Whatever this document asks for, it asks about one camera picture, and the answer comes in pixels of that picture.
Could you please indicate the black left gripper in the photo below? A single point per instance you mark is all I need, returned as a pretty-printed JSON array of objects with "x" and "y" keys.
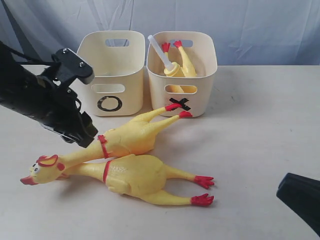
[{"x": 48, "y": 99}]

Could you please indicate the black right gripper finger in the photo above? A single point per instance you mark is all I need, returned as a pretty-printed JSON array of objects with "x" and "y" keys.
[{"x": 302, "y": 195}]

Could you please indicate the yellow rubber chicken with head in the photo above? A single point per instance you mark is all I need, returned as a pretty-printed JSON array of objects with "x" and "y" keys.
[{"x": 137, "y": 136}]

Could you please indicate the yellow rubber chicken front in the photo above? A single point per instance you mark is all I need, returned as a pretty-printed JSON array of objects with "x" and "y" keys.
[{"x": 143, "y": 177}]

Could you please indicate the headless yellow rubber chicken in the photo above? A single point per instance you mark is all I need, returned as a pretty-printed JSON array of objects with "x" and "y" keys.
[{"x": 173, "y": 69}]

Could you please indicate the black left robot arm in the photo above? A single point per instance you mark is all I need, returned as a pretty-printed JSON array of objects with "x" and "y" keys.
[{"x": 12, "y": 77}]

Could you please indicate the cream bin with O mark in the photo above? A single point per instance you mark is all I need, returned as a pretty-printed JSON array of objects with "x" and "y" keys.
[{"x": 117, "y": 58}]

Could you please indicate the cream bin with X mark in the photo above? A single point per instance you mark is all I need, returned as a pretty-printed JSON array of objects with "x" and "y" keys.
[{"x": 201, "y": 51}]

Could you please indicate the white backdrop curtain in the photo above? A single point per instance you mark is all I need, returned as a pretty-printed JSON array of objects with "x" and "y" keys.
[{"x": 245, "y": 32}]

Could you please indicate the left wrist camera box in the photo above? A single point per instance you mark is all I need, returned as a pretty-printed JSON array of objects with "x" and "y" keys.
[{"x": 71, "y": 66}]

